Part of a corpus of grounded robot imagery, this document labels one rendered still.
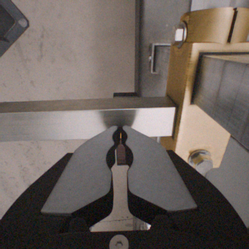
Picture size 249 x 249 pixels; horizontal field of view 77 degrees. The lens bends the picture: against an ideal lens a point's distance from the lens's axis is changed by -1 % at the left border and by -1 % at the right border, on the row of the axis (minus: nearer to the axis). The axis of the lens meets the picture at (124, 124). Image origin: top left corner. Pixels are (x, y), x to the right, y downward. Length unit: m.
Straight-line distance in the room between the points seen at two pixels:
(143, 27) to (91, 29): 0.72
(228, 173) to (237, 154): 0.07
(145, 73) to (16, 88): 1.00
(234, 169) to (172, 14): 0.37
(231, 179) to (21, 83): 1.13
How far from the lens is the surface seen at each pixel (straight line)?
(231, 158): 0.48
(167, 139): 0.18
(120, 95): 0.30
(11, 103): 0.19
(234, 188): 0.49
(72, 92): 1.07
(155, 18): 0.29
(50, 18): 1.05
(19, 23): 1.05
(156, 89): 0.30
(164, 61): 0.21
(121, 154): 0.36
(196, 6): 0.40
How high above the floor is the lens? 0.98
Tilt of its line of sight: 62 degrees down
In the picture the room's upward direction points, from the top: 175 degrees clockwise
